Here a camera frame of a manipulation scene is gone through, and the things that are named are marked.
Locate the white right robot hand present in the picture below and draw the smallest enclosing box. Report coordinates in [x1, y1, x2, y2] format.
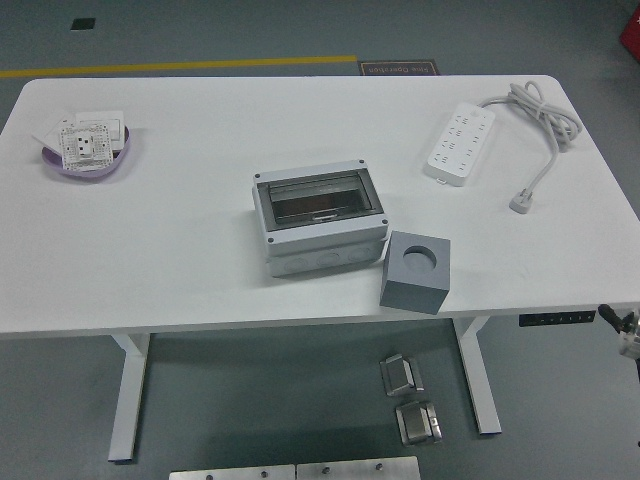
[598, 303, 640, 359]

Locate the transparent hinged box flap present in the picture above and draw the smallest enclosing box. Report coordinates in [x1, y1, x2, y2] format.
[263, 172, 374, 232]

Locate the grey cube with round hole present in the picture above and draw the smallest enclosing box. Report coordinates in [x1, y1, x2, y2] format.
[378, 229, 454, 316]

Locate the metal floor socket box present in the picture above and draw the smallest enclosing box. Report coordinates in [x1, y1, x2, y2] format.
[394, 399, 444, 446]
[378, 353, 425, 398]

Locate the black table control panel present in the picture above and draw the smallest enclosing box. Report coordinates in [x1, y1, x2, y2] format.
[518, 310, 597, 327]

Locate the white power strip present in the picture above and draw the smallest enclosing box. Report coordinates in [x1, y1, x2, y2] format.
[423, 102, 496, 188]

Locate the grey metal plate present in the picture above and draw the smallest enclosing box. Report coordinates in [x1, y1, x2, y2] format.
[168, 464, 296, 480]
[295, 455, 421, 480]

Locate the red object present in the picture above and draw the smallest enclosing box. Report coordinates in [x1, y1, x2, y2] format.
[618, 9, 640, 49]

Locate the dark floor sign with lettering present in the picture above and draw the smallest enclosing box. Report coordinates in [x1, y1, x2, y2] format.
[357, 59, 441, 77]

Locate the purple bowl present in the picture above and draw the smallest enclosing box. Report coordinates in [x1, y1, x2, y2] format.
[40, 124, 132, 181]

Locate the white power cord with plug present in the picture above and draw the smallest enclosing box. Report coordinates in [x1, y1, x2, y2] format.
[479, 81, 584, 215]

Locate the grey electrical enclosure box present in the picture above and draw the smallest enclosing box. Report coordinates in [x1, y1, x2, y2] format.
[251, 158, 390, 279]

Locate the white blank switch plate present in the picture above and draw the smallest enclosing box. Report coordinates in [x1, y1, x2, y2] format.
[74, 109, 126, 151]
[31, 107, 76, 150]

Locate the white wall socket panel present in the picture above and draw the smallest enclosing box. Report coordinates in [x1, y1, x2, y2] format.
[57, 122, 112, 171]

